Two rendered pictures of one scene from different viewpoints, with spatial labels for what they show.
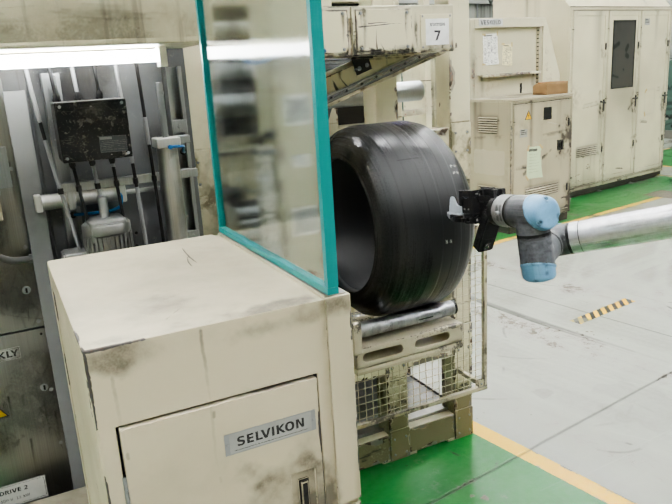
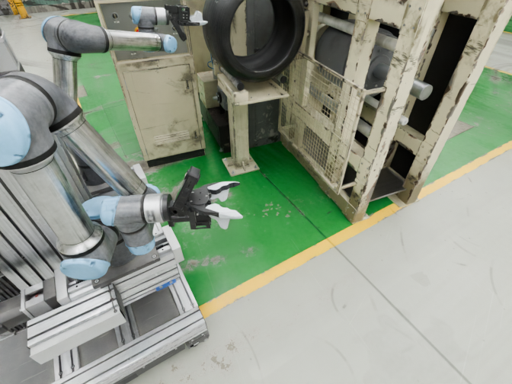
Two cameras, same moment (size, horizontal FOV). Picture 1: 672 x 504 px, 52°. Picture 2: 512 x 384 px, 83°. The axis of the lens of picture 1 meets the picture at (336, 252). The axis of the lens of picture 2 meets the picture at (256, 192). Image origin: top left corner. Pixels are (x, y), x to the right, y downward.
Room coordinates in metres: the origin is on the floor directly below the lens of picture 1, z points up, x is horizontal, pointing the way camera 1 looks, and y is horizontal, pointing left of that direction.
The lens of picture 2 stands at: (2.11, -1.99, 1.57)
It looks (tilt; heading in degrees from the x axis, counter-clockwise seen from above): 42 degrees down; 94
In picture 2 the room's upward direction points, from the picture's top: straight up
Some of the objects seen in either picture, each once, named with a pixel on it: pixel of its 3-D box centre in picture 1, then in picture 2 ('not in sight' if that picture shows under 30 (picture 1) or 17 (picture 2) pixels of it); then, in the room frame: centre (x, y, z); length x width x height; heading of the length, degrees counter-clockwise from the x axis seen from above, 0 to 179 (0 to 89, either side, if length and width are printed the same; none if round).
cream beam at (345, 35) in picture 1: (354, 33); not in sight; (2.28, -0.10, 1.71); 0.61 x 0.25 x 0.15; 116
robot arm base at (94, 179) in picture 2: not in sight; (94, 167); (1.30, -0.98, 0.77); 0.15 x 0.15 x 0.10
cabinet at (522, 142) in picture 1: (520, 161); not in sight; (6.68, -1.86, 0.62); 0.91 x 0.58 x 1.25; 125
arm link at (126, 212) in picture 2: not in sight; (126, 211); (1.75, -1.50, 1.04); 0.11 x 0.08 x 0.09; 9
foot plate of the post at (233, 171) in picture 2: not in sight; (240, 162); (1.83, 0.10, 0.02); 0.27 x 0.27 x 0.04; 26
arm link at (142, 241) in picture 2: not in sight; (139, 230); (1.75, -1.48, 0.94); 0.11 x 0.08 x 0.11; 99
